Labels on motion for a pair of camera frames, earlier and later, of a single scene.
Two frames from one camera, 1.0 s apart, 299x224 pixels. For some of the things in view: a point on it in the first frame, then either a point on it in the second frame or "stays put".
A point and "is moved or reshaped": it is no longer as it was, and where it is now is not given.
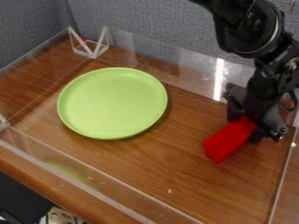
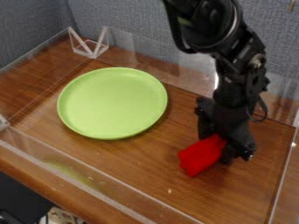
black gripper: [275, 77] to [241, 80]
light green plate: [112, 103] stays put
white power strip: [60, 216] stays put
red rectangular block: [228, 137] is moved or reshaped
